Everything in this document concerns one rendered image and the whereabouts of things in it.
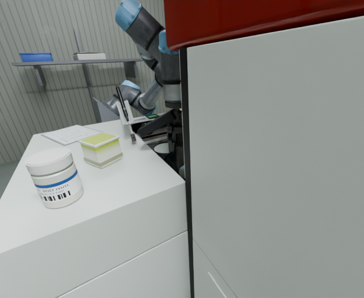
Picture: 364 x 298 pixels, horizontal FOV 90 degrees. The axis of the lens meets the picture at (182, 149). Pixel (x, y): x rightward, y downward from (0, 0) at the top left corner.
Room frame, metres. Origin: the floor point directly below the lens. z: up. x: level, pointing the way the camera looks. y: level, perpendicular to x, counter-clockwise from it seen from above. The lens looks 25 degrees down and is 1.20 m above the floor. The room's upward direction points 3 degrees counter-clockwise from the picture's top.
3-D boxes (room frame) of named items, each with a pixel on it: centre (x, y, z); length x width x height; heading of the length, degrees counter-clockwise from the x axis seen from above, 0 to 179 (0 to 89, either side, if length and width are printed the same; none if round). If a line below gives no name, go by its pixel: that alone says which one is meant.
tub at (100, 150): (0.45, 0.21, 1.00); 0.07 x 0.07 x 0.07; 56
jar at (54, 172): (0.30, 0.24, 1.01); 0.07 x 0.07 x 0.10
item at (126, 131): (0.60, 0.18, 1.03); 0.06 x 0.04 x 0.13; 29
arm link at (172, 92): (0.48, 0.00, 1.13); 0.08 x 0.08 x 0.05
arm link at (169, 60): (0.48, 0.00, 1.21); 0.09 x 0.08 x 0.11; 0
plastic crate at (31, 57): (2.43, 1.64, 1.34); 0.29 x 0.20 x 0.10; 120
